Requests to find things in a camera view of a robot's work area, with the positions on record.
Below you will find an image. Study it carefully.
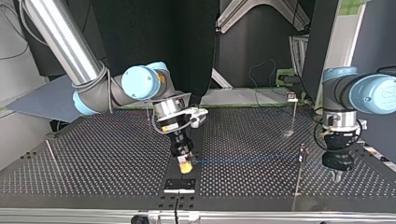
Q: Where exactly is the silver metal frame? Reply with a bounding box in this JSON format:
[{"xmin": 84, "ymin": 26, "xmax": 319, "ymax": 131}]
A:
[{"xmin": 216, "ymin": 0, "xmax": 312, "ymax": 35}]

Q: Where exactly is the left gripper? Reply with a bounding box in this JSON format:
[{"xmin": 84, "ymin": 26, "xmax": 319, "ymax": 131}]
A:
[{"xmin": 321, "ymin": 132, "xmax": 357, "ymax": 184}]

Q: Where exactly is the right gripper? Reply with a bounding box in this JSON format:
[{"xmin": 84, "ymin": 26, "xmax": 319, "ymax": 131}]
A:
[{"xmin": 168, "ymin": 126, "xmax": 194, "ymax": 175}]

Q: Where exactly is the black panel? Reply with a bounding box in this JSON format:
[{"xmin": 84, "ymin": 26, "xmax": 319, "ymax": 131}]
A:
[{"xmin": 90, "ymin": 0, "xmax": 220, "ymax": 98}]

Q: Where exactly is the connector holder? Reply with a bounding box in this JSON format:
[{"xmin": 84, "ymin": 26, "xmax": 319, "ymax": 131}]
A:
[{"xmin": 163, "ymin": 178, "xmax": 197, "ymax": 194}]

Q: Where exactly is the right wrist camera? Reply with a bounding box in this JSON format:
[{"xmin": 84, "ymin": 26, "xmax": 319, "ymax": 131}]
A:
[{"xmin": 185, "ymin": 106, "xmax": 209, "ymax": 129}]

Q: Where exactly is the blue cable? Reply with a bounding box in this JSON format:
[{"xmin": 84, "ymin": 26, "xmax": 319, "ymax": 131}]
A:
[{"xmin": 186, "ymin": 153, "xmax": 325, "ymax": 166}]

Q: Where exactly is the grey board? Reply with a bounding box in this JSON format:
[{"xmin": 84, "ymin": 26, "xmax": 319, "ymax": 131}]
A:
[{"xmin": 5, "ymin": 74, "xmax": 82, "ymax": 124}]

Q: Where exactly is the thin blue wire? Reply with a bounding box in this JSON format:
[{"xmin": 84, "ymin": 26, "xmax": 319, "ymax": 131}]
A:
[{"xmin": 247, "ymin": 58, "xmax": 278, "ymax": 107}]

